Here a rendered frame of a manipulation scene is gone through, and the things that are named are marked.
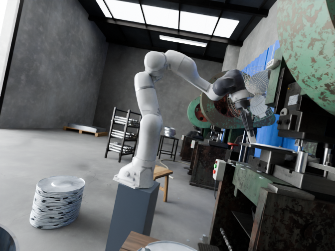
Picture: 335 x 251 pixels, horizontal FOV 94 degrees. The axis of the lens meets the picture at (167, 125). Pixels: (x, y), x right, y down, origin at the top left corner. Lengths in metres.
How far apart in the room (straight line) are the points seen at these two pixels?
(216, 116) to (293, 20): 1.71
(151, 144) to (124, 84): 7.37
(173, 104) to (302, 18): 7.06
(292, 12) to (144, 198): 0.93
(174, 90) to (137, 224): 7.07
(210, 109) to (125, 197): 1.71
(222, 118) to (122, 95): 6.31
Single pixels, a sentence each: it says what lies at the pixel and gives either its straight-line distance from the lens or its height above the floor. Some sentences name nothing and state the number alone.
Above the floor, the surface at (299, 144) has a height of 0.83.
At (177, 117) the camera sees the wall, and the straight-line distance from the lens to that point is 7.50.
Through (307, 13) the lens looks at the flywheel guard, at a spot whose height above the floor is 1.19.
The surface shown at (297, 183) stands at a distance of 0.87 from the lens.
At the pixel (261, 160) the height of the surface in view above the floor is 0.71.
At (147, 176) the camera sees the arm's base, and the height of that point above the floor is 0.51.
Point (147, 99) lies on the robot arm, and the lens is 0.85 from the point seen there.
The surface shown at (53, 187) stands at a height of 0.24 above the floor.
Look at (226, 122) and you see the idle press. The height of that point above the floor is 1.01.
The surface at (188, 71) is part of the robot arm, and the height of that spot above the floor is 1.10.
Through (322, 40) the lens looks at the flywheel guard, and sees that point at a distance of 0.65.
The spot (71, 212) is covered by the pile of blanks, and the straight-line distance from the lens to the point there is 1.39.
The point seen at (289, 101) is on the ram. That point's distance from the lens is 1.12.
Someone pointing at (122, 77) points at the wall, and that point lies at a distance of 8.24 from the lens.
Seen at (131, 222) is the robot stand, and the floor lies 0.28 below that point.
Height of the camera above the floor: 0.79
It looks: level
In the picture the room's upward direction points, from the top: 11 degrees clockwise
